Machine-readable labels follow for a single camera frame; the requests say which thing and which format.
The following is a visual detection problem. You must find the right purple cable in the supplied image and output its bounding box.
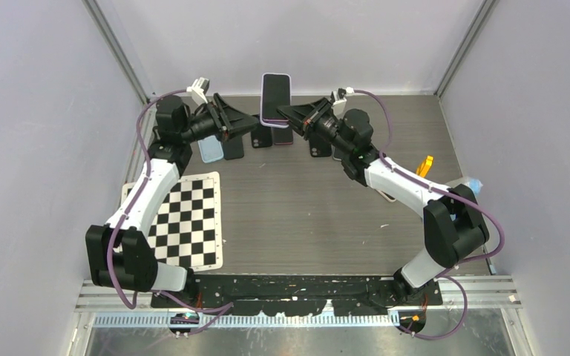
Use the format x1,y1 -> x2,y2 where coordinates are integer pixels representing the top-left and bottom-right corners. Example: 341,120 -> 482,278
353,88 -> 506,342

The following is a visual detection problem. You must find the phone with lilac case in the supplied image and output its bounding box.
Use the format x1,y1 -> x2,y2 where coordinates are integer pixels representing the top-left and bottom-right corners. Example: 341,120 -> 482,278
259,73 -> 291,129

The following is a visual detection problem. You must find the purple cable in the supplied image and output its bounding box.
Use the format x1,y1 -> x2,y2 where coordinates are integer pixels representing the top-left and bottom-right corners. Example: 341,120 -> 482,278
107,89 -> 235,337
353,88 -> 506,342

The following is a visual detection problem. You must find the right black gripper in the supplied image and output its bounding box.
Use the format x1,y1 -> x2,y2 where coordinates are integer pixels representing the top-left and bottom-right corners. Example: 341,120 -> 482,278
276,98 -> 353,156

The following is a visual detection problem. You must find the phone with pink case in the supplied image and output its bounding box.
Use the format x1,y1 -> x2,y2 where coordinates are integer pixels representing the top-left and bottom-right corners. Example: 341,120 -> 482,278
380,192 -> 396,202

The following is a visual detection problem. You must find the yellow plastic tool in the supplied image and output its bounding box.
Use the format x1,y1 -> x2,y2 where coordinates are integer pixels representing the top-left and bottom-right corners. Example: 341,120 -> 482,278
416,156 -> 433,177

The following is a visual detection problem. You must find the checkerboard calibration mat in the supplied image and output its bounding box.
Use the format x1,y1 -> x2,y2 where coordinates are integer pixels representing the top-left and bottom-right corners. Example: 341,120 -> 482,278
147,171 -> 223,271

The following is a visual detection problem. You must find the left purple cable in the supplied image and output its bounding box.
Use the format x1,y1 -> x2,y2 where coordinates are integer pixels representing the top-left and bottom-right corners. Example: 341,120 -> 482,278
107,89 -> 235,337

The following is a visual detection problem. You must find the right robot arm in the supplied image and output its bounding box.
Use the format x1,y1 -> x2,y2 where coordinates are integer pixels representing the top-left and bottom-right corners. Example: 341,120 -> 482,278
277,99 -> 490,305

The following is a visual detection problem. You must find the light blue case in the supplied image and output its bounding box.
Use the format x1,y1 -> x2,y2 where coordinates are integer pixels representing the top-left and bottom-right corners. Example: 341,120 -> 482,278
197,135 -> 224,164

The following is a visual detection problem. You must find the blue plastic bag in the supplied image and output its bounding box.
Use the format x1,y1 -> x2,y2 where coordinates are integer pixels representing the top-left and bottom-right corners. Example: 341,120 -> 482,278
447,177 -> 483,197

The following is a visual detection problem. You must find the bare phone silver edge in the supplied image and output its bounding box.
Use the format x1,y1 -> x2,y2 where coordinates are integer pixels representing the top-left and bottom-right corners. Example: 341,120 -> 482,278
332,148 -> 344,161

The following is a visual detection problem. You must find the black camera-hole case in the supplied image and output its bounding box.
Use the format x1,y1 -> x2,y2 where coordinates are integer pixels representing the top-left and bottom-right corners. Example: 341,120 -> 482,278
250,125 -> 273,149

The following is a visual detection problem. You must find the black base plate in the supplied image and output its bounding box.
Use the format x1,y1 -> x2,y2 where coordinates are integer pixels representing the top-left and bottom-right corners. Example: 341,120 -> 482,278
150,274 -> 444,318

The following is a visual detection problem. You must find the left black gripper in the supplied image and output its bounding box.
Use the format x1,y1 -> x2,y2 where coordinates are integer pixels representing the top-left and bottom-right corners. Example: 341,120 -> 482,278
180,94 -> 259,145

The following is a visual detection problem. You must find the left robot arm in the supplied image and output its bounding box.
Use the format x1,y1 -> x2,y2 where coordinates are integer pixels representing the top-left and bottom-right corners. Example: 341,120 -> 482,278
85,93 -> 259,307

